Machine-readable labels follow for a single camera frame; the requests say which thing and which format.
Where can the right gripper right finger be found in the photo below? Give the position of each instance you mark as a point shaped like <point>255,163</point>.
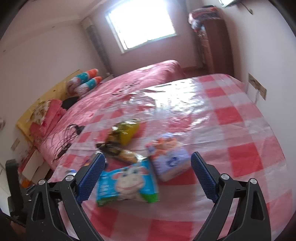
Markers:
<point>239,211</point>

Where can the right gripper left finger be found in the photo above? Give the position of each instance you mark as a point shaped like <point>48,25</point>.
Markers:
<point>44,221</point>

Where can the black yellow snack bar wrapper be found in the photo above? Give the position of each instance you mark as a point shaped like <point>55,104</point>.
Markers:
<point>117,152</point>

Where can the blue cow milk snack bag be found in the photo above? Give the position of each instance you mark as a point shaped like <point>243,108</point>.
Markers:
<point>133,182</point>

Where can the yellow green snack bag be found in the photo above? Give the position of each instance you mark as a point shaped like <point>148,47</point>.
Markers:
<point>123,132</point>

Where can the black office chair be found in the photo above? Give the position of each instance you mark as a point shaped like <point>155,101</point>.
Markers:
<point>19,201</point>

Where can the white bedside table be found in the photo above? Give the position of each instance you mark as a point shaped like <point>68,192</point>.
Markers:
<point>33,167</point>

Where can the pink bed with heart blanket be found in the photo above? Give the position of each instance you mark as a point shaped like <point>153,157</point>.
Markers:
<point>82,112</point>

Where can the folded pink blanket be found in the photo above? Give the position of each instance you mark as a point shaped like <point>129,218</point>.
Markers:
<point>54,114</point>

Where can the black power adapter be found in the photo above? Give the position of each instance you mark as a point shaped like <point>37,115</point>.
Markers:
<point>79,129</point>

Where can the pink checkered plastic tablecloth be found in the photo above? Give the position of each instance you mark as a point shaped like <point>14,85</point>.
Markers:
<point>211,115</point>

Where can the floral pillow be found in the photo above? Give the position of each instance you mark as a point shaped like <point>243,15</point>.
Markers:
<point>40,111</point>

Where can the black cloth on bed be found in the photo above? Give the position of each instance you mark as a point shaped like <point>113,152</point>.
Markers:
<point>69,102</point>

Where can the yellow wooden headboard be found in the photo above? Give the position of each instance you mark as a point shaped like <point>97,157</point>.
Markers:
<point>59,91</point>

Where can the striped colourful bolster pillow upper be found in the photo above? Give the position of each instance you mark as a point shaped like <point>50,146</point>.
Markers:
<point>82,78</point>

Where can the brown wooden cabinet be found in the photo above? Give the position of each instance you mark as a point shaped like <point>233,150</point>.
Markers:
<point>216,47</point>

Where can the folded blankets on cabinet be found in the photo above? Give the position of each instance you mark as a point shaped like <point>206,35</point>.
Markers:
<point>198,16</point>

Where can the bright window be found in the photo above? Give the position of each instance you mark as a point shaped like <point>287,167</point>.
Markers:
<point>136,23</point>

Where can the small side window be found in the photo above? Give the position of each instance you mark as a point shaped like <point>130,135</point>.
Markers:
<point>227,3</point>

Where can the wall socket plate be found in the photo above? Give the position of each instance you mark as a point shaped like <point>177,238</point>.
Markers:
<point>255,83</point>

